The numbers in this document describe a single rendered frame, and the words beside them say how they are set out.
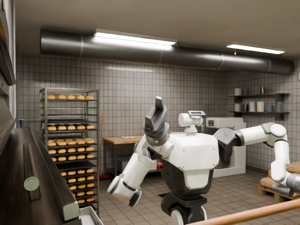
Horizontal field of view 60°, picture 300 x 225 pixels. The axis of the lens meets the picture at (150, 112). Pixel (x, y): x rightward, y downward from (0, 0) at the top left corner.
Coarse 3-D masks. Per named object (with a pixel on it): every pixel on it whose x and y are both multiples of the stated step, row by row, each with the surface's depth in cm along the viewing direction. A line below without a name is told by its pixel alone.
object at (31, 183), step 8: (24, 144) 58; (24, 152) 48; (32, 152) 49; (24, 160) 41; (32, 160) 40; (24, 168) 36; (32, 168) 34; (24, 176) 32; (32, 176) 30; (24, 184) 29; (32, 184) 30; (32, 192) 38; (40, 192) 39; (32, 200) 38
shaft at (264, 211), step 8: (296, 200) 94; (256, 208) 87; (264, 208) 87; (272, 208) 88; (280, 208) 89; (288, 208) 91; (296, 208) 93; (224, 216) 80; (232, 216) 81; (240, 216) 81; (248, 216) 82; (256, 216) 84; (264, 216) 86; (192, 224) 74; (200, 224) 75; (208, 224) 76; (216, 224) 77; (224, 224) 78; (232, 224) 80
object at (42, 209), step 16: (16, 144) 102; (32, 144) 96; (0, 160) 73; (16, 160) 70; (0, 176) 55; (16, 176) 53; (0, 192) 44; (16, 192) 43; (48, 192) 41; (0, 208) 37; (16, 208) 36; (32, 208) 35; (48, 208) 35; (0, 224) 32; (16, 224) 31; (32, 224) 31; (48, 224) 30; (64, 224) 30; (80, 224) 30
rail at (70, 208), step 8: (32, 128) 142; (40, 144) 79; (40, 152) 66; (48, 152) 66; (48, 160) 55; (48, 168) 48; (56, 168) 47; (48, 176) 45; (56, 176) 42; (56, 184) 38; (64, 184) 37; (56, 192) 35; (64, 192) 34; (56, 200) 35; (64, 200) 31; (72, 200) 31; (64, 208) 30; (72, 208) 30; (64, 216) 30; (72, 216) 30
